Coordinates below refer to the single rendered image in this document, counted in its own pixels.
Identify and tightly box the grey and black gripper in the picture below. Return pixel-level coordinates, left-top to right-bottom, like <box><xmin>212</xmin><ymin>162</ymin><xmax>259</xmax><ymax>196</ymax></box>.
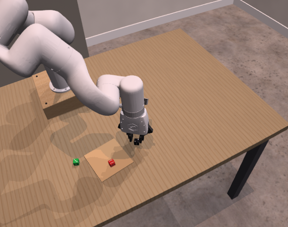
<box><xmin>118</xmin><ymin>108</ymin><xmax>153</xmax><ymax>143</ymax></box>

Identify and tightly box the green die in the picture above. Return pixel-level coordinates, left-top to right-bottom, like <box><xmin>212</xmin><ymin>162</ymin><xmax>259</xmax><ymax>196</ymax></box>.
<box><xmin>73</xmin><ymin>158</ymin><xmax>79</xmax><ymax>166</ymax></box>

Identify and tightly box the tan flat mat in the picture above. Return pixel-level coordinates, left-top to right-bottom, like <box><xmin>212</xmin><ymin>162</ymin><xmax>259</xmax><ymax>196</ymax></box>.
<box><xmin>84</xmin><ymin>138</ymin><xmax>133</xmax><ymax>182</ymax></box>

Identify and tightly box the red die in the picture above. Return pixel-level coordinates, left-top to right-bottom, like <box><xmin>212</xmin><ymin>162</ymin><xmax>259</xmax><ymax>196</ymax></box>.
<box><xmin>108</xmin><ymin>159</ymin><xmax>115</xmax><ymax>167</ymax></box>

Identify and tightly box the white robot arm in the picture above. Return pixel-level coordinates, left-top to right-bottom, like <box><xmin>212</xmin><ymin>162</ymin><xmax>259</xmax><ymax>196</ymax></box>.
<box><xmin>0</xmin><ymin>0</ymin><xmax>148</xmax><ymax>118</ymax></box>

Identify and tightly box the black die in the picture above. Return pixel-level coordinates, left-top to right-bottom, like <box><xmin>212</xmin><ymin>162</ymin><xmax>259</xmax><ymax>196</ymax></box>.
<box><xmin>134</xmin><ymin>139</ymin><xmax>140</xmax><ymax>145</ymax></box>

